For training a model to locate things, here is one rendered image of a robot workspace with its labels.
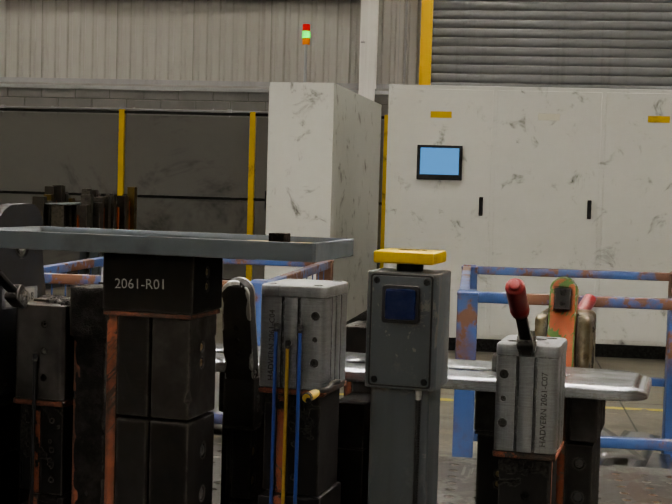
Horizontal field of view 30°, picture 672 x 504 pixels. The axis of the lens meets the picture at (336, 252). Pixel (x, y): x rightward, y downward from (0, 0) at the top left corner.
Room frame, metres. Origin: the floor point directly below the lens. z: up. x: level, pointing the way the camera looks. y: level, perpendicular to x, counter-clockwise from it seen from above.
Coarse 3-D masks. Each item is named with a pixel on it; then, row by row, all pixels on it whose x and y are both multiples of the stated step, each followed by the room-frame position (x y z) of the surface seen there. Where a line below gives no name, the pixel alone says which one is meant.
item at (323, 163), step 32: (288, 96) 9.59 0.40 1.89; (320, 96) 9.54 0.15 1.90; (352, 96) 10.31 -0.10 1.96; (288, 128) 9.59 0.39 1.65; (320, 128) 9.54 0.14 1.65; (352, 128) 10.36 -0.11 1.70; (288, 160) 9.59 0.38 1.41; (320, 160) 9.54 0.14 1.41; (352, 160) 10.40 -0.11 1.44; (288, 192) 9.59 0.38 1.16; (320, 192) 9.54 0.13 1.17; (352, 192) 10.45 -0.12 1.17; (288, 224) 9.59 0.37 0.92; (320, 224) 9.54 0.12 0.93; (352, 224) 10.49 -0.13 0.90; (352, 256) 10.54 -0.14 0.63; (352, 288) 10.58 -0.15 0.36; (352, 320) 10.75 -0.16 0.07
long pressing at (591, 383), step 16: (352, 352) 1.66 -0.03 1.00; (224, 368) 1.53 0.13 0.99; (352, 368) 1.49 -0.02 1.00; (448, 368) 1.56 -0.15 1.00; (464, 368) 1.56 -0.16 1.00; (480, 368) 1.55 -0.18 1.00; (576, 368) 1.57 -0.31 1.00; (592, 368) 1.57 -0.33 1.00; (448, 384) 1.45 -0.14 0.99; (464, 384) 1.45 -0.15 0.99; (480, 384) 1.44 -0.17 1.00; (576, 384) 1.41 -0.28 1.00; (592, 384) 1.42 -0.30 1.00; (608, 384) 1.44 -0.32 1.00; (624, 384) 1.45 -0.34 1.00; (640, 384) 1.47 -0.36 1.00; (608, 400) 1.40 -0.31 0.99; (624, 400) 1.40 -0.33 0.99; (640, 400) 1.41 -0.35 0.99
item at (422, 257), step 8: (392, 248) 1.24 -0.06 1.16; (400, 248) 1.25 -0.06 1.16; (376, 256) 1.20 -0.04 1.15; (384, 256) 1.20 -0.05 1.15; (392, 256) 1.19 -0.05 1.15; (400, 256) 1.19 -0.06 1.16; (408, 256) 1.19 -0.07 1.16; (416, 256) 1.19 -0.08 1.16; (424, 256) 1.18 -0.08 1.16; (432, 256) 1.18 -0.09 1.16; (440, 256) 1.21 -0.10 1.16; (400, 264) 1.21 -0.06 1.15; (408, 264) 1.21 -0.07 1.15; (416, 264) 1.19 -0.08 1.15; (424, 264) 1.19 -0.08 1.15; (432, 264) 1.18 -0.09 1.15
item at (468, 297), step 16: (464, 272) 4.18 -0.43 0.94; (480, 272) 4.54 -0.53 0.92; (496, 272) 4.54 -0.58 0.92; (512, 272) 4.53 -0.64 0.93; (528, 272) 4.52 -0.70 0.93; (544, 272) 4.52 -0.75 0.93; (560, 272) 4.51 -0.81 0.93; (576, 272) 4.51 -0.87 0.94; (592, 272) 4.50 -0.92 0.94; (608, 272) 4.49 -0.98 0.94; (624, 272) 4.49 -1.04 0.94; (640, 272) 4.48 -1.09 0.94; (656, 272) 4.48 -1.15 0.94; (464, 288) 3.44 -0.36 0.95; (464, 304) 3.39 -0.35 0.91; (544, 304) 3.37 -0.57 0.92; (608, 304) 3.35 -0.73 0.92; (624, 304) 3.35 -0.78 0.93; (640, 304) 3.34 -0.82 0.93; (656, 304) 3.34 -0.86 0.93; (464, 320) 3.39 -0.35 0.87; (464, 336) 3.39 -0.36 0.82; (464, 352) 3.39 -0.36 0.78; (656, 384) 4.47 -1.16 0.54; (464, 400) 3.39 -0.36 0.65; (464, 416) 3.39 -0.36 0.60; (464, 432) 3.39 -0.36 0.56; (608, 432) 3.90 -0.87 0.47; (624, 432) 4.23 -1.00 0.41; (640, 432) 4.17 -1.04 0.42; (464, 448) 3.39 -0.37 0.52; (608, 448) 3.56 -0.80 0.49; (624, 448) 3.35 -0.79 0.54; (640, 448) 3.34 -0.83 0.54; (656, 448) 3.34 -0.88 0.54; (608, 464) 3.72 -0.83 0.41; (624, 464) 3.87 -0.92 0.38; (640, 464) 3.78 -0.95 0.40; (656, 464) 4.04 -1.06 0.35
